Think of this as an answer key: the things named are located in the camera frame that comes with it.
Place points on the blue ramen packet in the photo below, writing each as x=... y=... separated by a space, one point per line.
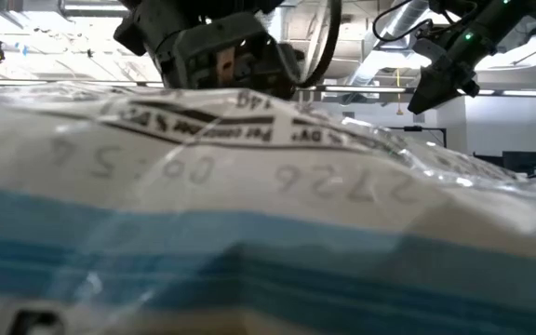
x=268 y=209

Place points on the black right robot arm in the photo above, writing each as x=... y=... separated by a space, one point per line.
x=486 y=23

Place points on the black metal stand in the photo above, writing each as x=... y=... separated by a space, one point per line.
x=417 y=128

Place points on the long ceiling light strip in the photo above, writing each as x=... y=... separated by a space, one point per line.
x=365 y=88

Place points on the black background monitor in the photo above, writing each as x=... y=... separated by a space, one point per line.
x=521 y=163

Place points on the smooth silver ceiling duct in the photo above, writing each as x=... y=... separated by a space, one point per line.
x=389 y=28

